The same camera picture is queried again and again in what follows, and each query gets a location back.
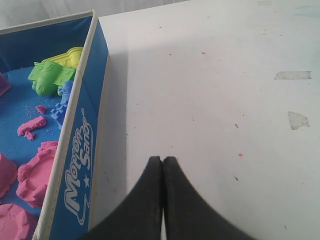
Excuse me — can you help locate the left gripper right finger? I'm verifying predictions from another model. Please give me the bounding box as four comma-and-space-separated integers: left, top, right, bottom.
162, 156, 254, 240

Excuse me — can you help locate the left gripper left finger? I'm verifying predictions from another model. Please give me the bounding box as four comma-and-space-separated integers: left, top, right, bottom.
79, 156, 164, 240

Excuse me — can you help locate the pink sand pile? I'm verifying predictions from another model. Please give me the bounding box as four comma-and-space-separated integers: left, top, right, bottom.
0, 103, 60, 240

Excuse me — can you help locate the clear tape piece left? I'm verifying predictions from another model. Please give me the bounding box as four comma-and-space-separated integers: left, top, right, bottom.
288, 111, 310, 131

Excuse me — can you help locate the clear tape piece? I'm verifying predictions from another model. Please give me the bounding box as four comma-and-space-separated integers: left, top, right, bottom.
288, 111, 310, 131
274, 70, 311, 80

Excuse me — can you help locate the blue plastic sand mold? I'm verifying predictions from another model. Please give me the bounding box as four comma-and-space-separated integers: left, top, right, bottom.
50, 80, 73, 130

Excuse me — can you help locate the blue sand tray box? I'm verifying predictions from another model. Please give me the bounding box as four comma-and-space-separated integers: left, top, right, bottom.
0, 11, 109, 240

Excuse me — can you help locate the green plastic sand mold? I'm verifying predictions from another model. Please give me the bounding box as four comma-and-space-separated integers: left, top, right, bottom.
28, 60, 76, 97

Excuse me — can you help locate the yellow plastic sand mold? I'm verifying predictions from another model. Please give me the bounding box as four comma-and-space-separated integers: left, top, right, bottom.
41, 46, 84, 69

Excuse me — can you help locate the clear tape piece upper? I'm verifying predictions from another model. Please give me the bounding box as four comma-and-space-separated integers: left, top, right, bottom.
274, 70, 311, 80

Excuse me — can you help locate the purple plastic sand mold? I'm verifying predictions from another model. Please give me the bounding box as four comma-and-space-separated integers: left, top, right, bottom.
0, 73, 12, 97

